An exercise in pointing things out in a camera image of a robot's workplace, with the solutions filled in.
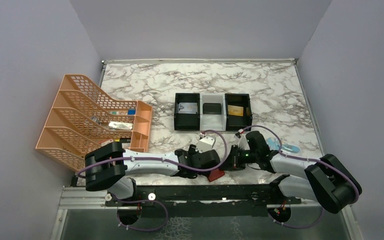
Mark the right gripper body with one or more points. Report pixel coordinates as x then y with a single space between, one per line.
233 162

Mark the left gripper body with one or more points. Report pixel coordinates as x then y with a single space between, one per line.
210 167

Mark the red card holder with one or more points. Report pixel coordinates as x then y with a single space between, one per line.
215 174

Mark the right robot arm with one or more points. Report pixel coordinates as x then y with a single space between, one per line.
324 180

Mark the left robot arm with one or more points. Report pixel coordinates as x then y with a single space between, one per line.
110 167

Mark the gold card in bin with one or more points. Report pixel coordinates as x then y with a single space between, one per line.
235 110

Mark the black card in bin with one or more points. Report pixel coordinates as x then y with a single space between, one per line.
210 108

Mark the silver card in bin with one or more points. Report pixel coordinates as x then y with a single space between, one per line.
187 108

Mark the blue plastic packaged item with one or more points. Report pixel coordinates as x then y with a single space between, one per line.
274 144

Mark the right black bin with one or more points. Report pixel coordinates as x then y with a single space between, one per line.
234 123

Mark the black bin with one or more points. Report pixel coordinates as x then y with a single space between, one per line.
234 123
186 122

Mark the left black bin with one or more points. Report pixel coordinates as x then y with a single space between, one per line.
186 122

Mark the white middle bin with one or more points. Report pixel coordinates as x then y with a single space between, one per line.
213 122

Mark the blue item in organizer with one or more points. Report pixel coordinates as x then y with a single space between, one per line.
131 112

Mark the silver foil packet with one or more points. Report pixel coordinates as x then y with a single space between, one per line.
120 126

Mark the orange plastic file organizer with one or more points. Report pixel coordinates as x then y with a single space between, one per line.
77 123

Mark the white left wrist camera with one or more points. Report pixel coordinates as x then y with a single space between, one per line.
205 143

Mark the black mounting rail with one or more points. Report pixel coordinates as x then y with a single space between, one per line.
193 201

